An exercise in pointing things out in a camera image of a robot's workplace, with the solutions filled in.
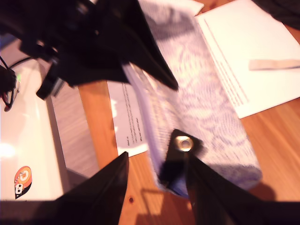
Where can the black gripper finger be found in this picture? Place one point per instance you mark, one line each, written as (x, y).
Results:
(215, 189)
(103, 189)
(136, 42)
(93, 70)

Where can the black zipper pull with eyelet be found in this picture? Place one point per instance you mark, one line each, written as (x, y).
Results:
(173, 150)

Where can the purple snakeskin zip pouch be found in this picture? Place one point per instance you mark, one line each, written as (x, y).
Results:
(199, 105)

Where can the blank white paper sheet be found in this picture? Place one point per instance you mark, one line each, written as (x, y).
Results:
(194, 5)

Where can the orange teardrop sticker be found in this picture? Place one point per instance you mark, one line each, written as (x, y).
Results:
(23, 175)

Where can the white side table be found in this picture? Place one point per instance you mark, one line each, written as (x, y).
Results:
(28, 131)

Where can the printed white paper sheet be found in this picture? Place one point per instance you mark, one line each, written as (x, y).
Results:
(257, 35)

